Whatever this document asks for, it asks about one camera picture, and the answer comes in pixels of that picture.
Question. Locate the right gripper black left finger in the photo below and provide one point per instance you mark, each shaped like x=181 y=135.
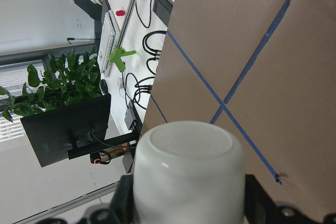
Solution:
x=122 y=200

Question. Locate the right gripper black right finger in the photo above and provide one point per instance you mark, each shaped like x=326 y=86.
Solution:
x=258 y=206

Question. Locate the pale green plastic cup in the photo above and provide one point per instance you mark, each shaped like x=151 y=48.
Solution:
x=189 y=172

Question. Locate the black monitor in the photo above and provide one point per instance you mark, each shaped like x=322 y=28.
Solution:
x=65 y=132

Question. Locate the green potted plant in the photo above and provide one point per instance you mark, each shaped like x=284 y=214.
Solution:
x=70 y=79

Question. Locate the green plastic clamp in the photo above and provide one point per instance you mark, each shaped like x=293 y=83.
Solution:
x=116 y=57

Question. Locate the white keyboard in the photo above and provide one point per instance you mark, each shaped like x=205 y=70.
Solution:
x=106 y=42

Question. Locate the black power adapter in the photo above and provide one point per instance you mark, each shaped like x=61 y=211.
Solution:
x=163 y=9

